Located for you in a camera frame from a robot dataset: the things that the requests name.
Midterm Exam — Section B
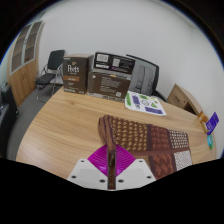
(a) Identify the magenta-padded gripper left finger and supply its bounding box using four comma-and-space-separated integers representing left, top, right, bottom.
66, 144, 110, 186

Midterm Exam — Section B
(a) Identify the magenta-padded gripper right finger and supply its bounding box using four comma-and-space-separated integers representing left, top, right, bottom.
114, 144, 157, 186

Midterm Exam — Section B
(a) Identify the brown patterned towel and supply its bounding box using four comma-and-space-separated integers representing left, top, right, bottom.
97, 114, 194, 191

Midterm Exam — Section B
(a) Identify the white sticker sheet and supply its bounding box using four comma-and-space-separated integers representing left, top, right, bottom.
124, 90, 167, 117

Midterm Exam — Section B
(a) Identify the large brown cardboard box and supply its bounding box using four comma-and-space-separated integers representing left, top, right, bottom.
86, 68, 132, 100

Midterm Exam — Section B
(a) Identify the grey backpack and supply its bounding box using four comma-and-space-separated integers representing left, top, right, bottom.
129, 64, 155, 96

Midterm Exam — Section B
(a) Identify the wooden side desk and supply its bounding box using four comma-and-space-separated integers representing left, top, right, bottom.
166, 83, 204, 116

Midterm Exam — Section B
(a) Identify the teal small box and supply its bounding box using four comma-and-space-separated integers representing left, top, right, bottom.
206, 133, 215, 151

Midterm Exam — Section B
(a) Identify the orange box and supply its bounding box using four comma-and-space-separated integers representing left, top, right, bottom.
197, 110, 210, 133

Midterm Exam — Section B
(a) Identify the small brown cardboard box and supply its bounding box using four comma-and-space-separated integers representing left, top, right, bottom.
62, 54, 94, 95

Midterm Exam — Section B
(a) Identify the black mesh office chair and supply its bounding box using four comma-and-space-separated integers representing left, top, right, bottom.
125, 54, 168, 102

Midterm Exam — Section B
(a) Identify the purple card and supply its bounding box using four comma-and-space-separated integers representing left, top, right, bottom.
205, 111, 220, 136

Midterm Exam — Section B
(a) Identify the flat black cardboard box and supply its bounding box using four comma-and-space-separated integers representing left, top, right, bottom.
92, 51, 136, 75

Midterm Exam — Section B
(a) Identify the black visitor chair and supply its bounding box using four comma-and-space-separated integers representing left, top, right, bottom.
34, 49, 66, 103

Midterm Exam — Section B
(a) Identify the wooden cabinet with glass doors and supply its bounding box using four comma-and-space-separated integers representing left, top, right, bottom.
6, 20, 44, 108

